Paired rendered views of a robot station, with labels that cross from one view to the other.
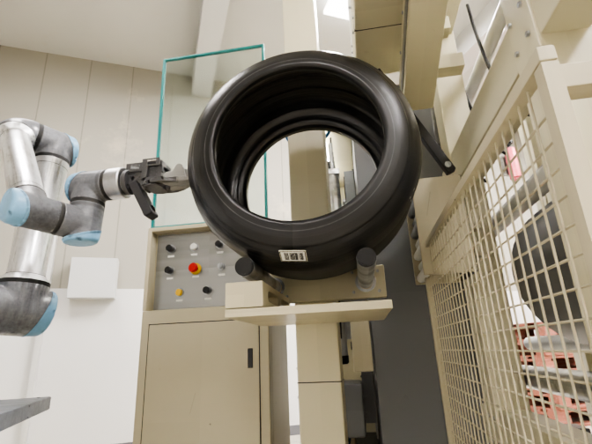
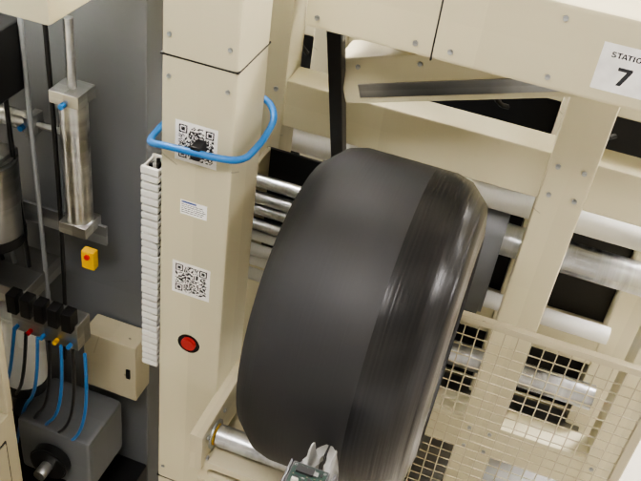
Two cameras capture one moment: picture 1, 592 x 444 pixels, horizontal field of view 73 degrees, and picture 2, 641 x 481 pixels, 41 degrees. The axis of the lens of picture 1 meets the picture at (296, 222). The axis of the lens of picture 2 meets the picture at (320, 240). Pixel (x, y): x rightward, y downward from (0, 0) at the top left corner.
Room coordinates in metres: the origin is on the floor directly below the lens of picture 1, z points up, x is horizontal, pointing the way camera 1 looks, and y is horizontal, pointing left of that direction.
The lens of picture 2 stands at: (0.99, 1.17, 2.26)
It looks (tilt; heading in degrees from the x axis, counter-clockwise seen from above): 37 degrees down; 276
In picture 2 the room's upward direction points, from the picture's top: 9 degrees clockwise
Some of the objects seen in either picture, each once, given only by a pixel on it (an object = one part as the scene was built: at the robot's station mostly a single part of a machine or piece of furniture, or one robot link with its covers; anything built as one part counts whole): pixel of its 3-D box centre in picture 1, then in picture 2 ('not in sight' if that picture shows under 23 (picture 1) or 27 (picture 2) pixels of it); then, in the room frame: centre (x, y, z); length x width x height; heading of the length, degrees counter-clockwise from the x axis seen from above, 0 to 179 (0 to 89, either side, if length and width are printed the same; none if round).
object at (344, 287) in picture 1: (320, 284); (237, 384); (1.24, -0.07, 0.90); 0.40 x 0.03 x 0.10; 82
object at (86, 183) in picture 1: (92, 187); not in sight; (1.06, 0.59, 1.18); 0.12 x 0.09 x 0.10; 82
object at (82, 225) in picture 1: (80, 222); not in sight; (1.04, 0.60, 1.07); 0.12 x 0.09 x 0.12; 142
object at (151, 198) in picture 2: not in sight; (157, 268); (1.40, -0.04, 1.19); 0.05 x 0.04 x 0.48; 82
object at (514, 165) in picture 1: (509, 161); not in sight; (4.33, -2.58, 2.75); 0.20 x 0.15 x 0.48; 19
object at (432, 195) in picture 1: (437, 232); (290, 225); (1.22, -0.45, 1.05); 0.20 x 0.15 x 0.30; 172
